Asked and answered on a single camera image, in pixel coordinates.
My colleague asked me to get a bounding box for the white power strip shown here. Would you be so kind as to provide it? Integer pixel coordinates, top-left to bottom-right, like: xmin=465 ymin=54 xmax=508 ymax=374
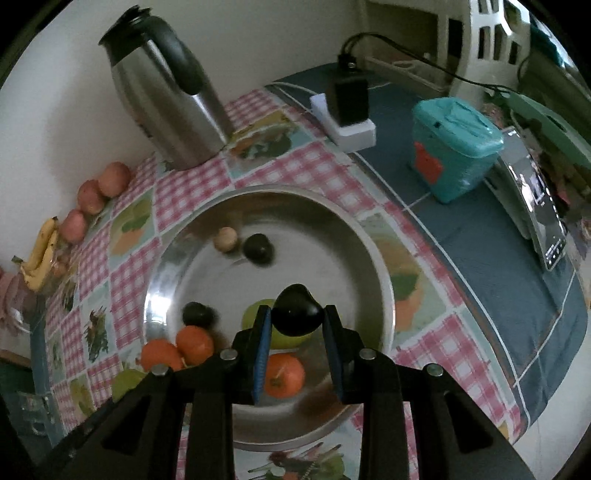
xmin=310 ymin=92 xmax=377 ymax=152

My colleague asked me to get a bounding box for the dark plum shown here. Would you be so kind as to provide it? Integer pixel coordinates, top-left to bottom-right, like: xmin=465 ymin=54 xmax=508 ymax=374
xmin=182 ymin=302 xmax=217 ymax=330
xmin=270 ymin=283 xmax=324 ymax=337
xmin=243 ymin=233 xmax=274 ymax=265

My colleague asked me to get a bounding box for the green guava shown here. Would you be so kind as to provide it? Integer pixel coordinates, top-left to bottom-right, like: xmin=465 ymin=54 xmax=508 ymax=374
xmin=112 ymin=368 xmax=149 ymax=403

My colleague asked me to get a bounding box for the clear bag of small produce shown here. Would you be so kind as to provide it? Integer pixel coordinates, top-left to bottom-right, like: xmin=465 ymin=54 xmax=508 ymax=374
xmin=48 ymin=249 xmax=77 ymax=282

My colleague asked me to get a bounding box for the brown longan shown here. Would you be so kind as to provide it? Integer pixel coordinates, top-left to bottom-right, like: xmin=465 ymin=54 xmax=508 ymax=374
xmin=213 ymin=226 xmax=239 ymax=253

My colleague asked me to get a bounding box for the black charger adapter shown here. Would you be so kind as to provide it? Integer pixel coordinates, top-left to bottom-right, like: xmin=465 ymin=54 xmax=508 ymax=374
xmin=327 ymin=76 xmax=370 ymax=127

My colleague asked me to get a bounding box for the yellow banana bunch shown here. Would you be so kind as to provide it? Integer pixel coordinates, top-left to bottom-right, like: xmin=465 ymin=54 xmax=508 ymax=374
xmin=11 ymin=216 xmax=61 ymax=292

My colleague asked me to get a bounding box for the green mango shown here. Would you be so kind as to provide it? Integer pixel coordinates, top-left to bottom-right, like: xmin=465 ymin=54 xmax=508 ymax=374
xmin=241 ymin=298 xmax=315 ymax=350

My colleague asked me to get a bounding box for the white plastic lattice basket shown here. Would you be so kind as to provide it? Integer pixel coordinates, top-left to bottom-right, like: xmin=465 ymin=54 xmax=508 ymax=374
xmin=450 ymin=0 xmax=532 ymax=100

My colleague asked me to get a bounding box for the black cable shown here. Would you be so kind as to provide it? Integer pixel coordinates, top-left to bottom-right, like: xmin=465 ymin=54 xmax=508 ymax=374
xmin=341 ymin=31 xmax=522 ymax=93

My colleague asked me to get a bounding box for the stainless steel thermos jug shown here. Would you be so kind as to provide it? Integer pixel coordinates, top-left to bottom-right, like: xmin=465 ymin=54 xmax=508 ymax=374
xmin=98 ymin=4 xmax=235 ymax=171

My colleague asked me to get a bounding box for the blue cloth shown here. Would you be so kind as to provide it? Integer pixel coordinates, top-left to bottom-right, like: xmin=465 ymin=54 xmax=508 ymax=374
xmin=265 ymin=62 xmax=591 ymax=430

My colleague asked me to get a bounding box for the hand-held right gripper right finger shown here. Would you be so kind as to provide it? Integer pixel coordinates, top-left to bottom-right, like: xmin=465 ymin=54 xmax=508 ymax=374
xmin=322 ymin=304 xmax=539 ymax=480

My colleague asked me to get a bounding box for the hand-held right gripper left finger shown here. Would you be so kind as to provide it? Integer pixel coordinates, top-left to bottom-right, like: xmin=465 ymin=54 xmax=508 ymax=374
xmin=28 ymin=306 xmax=273 ymax=480

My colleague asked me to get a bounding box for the orange tangerine with stem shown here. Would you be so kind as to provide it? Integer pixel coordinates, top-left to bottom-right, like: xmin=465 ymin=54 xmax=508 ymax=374
xmin=263 ymin=353 xmax=306 ymax=399

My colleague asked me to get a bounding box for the red apple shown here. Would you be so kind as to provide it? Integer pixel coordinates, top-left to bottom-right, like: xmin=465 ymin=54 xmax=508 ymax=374
xmin=76 ymin=179 xmax=106 ymax=215
xmin=98 ymin=161 xmax=132 ymax=198
xmin=60 ymin=209 xmax=88 ymax=244

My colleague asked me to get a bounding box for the teal plastic box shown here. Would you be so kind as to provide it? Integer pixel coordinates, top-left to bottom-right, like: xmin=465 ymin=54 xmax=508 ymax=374
xmin=409 ymin=97 xmax=505 ymax=205

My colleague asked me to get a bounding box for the round steel plate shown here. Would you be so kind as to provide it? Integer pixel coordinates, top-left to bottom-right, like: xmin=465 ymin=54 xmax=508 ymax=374
xmin=143 ymin=185 xmax=397 ymax=452

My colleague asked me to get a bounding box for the green tray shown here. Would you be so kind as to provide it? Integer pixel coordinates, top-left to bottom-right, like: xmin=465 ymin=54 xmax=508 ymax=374
xmin=505 ymin=90 xmax=591 ymax=169

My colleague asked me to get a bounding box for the pink wrapping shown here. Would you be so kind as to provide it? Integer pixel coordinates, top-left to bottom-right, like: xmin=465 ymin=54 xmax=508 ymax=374
xmin=0 ymin=270 xmax=33 ymax=333

